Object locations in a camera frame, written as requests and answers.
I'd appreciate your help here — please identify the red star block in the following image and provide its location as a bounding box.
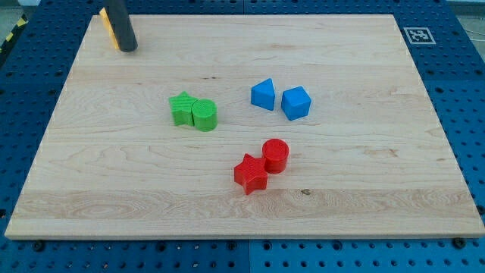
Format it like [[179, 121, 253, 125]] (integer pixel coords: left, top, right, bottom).
[[233, 154, 268, 195]]

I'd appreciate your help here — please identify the green star block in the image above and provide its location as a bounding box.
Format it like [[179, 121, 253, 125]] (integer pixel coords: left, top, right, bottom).
[[168, 91, 198, 127]]

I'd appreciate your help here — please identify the wooden board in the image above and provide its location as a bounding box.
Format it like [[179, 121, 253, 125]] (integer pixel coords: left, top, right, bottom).
[[5, 14, 484, 240]]

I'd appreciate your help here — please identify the red cylinder block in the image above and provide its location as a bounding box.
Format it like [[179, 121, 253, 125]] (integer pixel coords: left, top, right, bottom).
[[261, 139, 289, 174]]

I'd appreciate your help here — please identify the green cylinder block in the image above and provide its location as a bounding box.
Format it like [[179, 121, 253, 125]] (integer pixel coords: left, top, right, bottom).
[[192, 99, 217, 132]]

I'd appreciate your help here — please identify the blue triangular prism block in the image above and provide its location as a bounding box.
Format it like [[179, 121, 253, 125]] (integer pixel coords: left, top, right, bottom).
[[250, 78, 276, 111]]

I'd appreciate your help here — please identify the blue cube block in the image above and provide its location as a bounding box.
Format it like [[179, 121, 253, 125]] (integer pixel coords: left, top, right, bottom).
[[281, 86, 311, 121]]

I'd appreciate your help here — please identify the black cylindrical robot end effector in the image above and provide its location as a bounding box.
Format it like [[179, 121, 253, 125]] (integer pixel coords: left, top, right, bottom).
[[103, 0, 138, 52]]

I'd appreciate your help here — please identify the yellow block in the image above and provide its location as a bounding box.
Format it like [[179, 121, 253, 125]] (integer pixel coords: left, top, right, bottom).
[[99, 8, 119, 49]]

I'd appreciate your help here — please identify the white fiducial marker tag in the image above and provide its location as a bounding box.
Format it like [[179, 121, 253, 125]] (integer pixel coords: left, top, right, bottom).
[[403, 27, 436, 45]]

